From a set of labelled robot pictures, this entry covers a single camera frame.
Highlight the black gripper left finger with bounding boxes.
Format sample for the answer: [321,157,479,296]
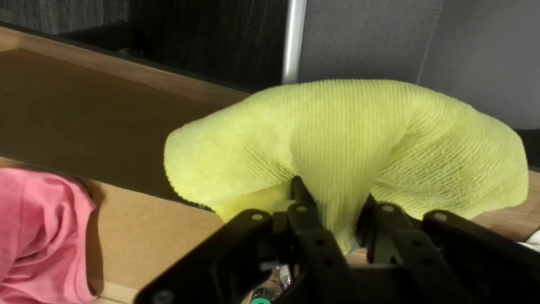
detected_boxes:
[134,178,360,304]

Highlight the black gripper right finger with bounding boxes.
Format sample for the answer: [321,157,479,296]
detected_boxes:
[355,198,540,304]

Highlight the yellow green cloth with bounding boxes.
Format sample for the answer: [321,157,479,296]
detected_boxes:
[164,80,528,252]

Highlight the pink cloth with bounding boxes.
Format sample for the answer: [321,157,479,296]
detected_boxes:
[0,167,95,304]

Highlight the grey mesh office chair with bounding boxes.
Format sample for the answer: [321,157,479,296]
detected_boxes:
[66,0,540,130]

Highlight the brown cardboard box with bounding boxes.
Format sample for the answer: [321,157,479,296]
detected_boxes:
[0,49,221,304]

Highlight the wooden table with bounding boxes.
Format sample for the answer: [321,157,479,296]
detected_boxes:
[2,29,539,240]

